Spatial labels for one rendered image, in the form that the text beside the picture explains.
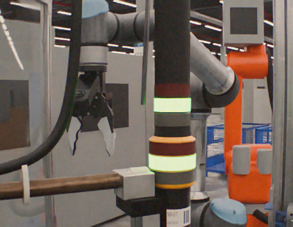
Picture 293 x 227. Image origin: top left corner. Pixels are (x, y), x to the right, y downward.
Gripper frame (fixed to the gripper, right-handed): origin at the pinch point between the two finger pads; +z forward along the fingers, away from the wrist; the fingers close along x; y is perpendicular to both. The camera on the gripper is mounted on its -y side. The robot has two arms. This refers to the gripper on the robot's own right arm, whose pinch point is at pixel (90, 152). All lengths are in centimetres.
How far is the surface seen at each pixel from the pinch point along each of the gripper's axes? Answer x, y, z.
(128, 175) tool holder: -22, -55, -7
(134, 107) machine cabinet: 79, 413, 6
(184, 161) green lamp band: -26, -52, -8
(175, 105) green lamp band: -26, -52, -13
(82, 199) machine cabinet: 123, 328, 107
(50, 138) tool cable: -16, -57, -10
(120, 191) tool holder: -21, -54, -5
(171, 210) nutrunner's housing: -25, -52, -3
